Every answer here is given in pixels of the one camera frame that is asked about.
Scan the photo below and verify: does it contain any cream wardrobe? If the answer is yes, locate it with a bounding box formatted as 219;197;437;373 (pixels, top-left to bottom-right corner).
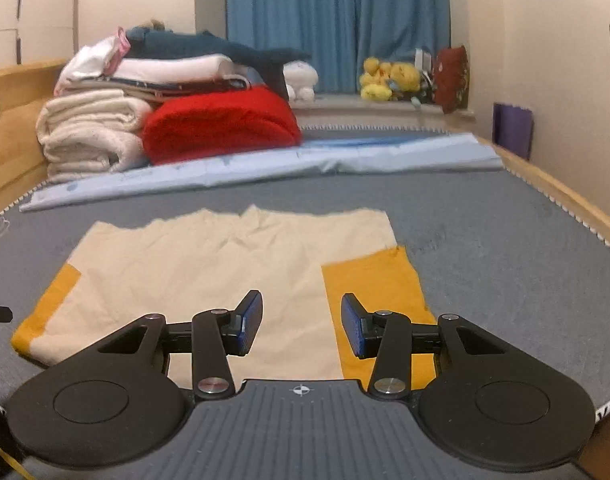
0;0;82;67

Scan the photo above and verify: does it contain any white folded blanket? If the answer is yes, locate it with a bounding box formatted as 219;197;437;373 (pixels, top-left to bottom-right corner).
112;55;252;92

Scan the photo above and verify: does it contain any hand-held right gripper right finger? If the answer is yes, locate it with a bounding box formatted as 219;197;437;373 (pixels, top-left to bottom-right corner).
340;292;508;402

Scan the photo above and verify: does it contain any light blue bed sheet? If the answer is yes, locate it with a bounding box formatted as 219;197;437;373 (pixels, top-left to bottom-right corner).
19;132;504;213

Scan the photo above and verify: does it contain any beige and yellow hooded jacket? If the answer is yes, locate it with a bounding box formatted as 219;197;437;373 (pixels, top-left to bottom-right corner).
11;204;437;392

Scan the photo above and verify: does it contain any dark folded cloth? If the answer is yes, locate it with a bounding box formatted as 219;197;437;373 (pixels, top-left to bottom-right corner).
109;76;252;106

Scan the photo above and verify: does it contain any blue curtain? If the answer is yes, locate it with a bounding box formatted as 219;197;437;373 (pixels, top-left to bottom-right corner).
224;0;454;96

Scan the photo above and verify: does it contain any pink and white cloth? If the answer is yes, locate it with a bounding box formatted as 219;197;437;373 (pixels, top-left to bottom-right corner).
54;29;132;97

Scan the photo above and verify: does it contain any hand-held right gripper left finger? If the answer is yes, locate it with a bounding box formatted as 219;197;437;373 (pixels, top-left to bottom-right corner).
97;289;264;402

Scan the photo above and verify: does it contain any dark red printed cushion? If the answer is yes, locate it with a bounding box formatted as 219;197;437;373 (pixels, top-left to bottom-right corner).
431;44;471;115

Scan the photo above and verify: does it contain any cream folded blanket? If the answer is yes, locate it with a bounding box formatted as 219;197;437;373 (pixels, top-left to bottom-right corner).
41;130;150;184
36;88;153;137

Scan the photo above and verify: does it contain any yellow plush toy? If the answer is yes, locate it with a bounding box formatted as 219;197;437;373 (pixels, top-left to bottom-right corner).
391;62;422;94
359;57;395;101

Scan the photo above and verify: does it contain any stone window sill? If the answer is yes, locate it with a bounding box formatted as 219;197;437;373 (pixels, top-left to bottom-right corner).
289;91;478;134

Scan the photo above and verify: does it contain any white plush toy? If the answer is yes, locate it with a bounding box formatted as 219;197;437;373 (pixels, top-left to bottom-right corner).
283;60;320;107

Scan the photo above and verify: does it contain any grey quilted mattress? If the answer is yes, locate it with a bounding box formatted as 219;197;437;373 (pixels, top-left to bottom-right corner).
0;124;610;413

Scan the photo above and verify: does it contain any red fleece blanket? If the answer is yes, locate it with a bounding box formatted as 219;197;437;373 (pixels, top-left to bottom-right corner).
141;85;303;165

